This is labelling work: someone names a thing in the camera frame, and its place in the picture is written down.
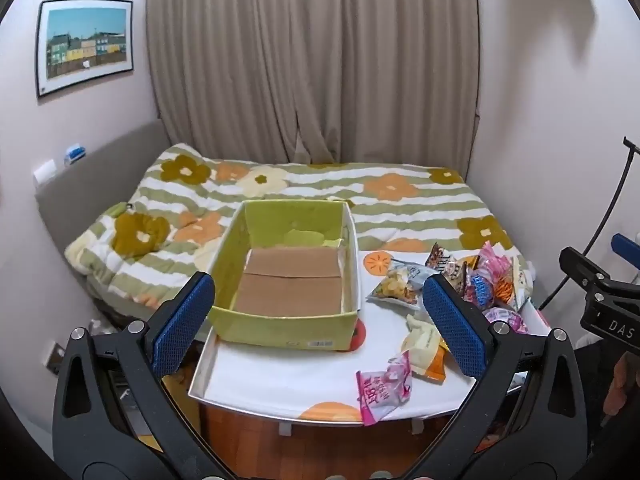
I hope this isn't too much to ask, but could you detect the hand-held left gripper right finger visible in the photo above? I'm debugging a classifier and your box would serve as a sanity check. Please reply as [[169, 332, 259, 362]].
[[400, 274, 589, 480]]

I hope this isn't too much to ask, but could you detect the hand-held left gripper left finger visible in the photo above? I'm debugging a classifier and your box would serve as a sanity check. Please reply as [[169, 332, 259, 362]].
[[52, 271, 236, 480]]

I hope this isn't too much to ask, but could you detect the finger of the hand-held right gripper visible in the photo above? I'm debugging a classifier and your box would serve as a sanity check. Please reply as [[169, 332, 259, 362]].
[[559, 246, 612, 288], [611, 233, 640, 263]]

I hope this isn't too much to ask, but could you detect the cream snack packet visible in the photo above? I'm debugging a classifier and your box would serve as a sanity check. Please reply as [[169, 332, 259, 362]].
[[401, 310, 446, 376]]

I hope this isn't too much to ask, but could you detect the pink and red snack bag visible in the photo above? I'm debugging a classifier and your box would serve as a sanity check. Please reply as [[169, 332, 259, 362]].
[[425, 242, 459, 281]]

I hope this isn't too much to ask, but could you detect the green cardboard box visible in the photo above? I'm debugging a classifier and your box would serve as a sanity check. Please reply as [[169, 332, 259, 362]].
[[206, 199, 362, 352]]

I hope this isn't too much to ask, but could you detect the person's right hand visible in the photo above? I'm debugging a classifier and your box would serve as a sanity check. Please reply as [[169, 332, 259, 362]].
[[602, 352, 633, 416]]

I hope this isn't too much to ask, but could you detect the blue and red snack packet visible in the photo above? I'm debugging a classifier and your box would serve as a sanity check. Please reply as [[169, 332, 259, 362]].
[[462, 270, 493, 308]]

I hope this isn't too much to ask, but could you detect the lilac pink snack packet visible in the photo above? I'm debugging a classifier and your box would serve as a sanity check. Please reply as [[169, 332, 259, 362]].
[[482, 305, 529, 335]]

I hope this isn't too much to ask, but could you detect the orange netted snack packet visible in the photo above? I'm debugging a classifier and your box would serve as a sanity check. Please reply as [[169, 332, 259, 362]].
[[492, 260, 520, 307]]

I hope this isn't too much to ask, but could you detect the grey yellow chips packet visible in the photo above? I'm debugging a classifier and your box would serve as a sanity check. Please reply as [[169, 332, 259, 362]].
[[366, 260, 438, 309]]

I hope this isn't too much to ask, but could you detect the pink snack packet with lettering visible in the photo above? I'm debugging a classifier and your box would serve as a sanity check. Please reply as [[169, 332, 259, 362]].
[[356, 351, 416, 427]]

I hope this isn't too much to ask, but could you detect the white table with orange prints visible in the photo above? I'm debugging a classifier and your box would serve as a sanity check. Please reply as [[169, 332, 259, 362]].
[[187, 247, 553, 427]]

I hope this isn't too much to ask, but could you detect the floral striped blanket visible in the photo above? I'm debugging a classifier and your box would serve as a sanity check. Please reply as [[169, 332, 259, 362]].
[[65, 142, 538, 311]]

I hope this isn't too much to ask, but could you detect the grey bed headboard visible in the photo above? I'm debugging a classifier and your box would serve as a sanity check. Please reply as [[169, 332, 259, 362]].
[[34, 120, 176, 273]]

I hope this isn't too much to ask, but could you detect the beige curtain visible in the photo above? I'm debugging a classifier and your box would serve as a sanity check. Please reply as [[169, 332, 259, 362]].
[[145, 0, 481, 167]]

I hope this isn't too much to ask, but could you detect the black cable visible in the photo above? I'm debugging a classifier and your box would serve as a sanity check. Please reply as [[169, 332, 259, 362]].
[[537, 136, 640, 311]]

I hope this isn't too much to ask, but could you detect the wall power outlet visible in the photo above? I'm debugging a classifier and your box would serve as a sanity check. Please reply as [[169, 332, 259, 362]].
[[42, 341, 68, 376]]

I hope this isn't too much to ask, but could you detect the framed wall picture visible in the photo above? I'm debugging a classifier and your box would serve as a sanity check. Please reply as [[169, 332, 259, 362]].
[[36, 0, 135, 98]]

